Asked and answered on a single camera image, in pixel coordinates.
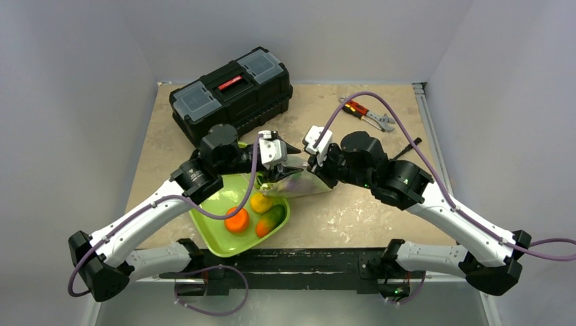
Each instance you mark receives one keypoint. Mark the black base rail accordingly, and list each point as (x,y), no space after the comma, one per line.
(362,270)

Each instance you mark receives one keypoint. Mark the black toolbox red handle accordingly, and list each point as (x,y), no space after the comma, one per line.
(245,93)

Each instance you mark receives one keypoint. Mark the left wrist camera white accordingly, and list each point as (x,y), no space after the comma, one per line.
(271,149)

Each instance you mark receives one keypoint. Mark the toy purple eggplant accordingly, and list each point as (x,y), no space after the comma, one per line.
(294,185)

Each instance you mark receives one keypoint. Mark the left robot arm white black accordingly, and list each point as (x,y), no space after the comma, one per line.
(107,260)

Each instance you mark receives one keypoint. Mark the toy orange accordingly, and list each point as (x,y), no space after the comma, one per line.
(238,223)

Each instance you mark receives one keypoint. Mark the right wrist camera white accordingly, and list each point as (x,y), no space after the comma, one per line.
(316,143)

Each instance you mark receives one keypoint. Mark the clear zip top bag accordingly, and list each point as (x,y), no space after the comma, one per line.
(271,189)

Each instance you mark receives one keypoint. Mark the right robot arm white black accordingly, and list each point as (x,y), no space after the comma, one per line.
(483,253)

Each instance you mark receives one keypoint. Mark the toy yellow lemon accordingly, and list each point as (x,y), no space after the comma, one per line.
(260,203)

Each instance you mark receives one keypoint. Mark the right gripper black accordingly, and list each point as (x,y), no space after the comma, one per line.
(324,164)

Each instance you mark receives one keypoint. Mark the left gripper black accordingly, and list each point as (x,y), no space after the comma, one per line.
(278,172)

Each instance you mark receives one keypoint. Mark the toy mango orange green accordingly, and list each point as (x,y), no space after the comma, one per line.
(270,220)

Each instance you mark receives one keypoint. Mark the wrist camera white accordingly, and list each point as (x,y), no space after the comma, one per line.
(271,149)
(316,143)

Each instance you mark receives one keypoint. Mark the green plastic tray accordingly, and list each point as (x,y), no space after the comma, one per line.
(217,238)

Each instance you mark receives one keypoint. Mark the black hammer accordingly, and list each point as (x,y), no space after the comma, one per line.
(408,148)

